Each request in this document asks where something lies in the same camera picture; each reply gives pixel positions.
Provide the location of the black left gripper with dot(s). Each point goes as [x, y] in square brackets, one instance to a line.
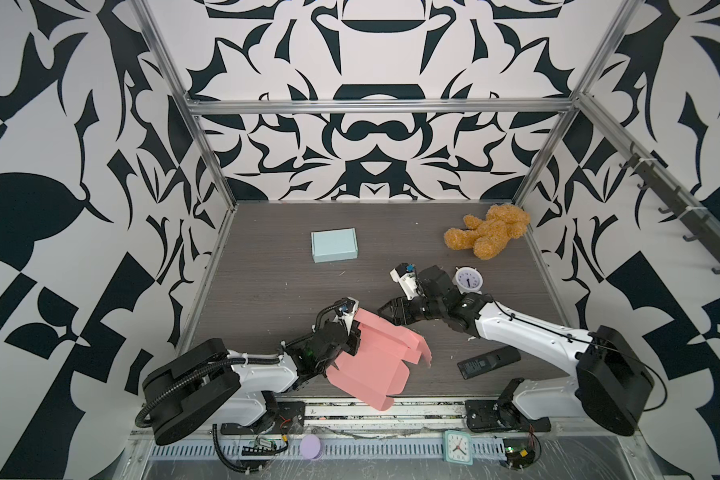
[352, 340]

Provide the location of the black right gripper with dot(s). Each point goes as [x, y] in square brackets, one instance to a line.
[395, 305]

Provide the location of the pink paper box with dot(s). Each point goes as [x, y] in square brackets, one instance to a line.
[379, 369]

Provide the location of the light blue paper box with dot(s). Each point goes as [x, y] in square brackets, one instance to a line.
[334, 245]

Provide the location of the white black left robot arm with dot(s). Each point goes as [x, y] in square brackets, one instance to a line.
[212, 384]

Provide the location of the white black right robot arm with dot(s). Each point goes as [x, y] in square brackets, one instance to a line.
[603, 378]

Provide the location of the white alarm clock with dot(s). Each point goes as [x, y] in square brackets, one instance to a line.
[468, 280]

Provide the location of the purple round disc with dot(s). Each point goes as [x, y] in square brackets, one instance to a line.
[311, 447]

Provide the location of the black remote control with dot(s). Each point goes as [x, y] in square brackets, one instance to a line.
[488, 362]

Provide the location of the small electronics board left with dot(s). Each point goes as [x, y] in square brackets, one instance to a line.
[264, 447]

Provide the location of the brown teddy bear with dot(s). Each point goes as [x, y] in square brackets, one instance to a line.
[488, 237]

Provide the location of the teal square clock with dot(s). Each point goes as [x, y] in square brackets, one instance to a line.
[457, 447]

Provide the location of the green circuit board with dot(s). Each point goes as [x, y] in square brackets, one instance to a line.
[520, 454]

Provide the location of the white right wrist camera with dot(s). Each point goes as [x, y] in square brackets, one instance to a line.
[404, 274]

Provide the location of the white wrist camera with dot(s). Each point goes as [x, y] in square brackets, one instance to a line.
[346, 311]
[404, 274]

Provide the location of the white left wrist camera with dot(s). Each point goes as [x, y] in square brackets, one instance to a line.
[346, 311]

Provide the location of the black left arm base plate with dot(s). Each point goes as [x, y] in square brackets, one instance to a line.
[285, 417]

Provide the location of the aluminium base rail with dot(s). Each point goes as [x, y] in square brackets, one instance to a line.
[342, 417]

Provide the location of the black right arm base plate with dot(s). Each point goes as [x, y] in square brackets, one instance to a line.
[497, 416]

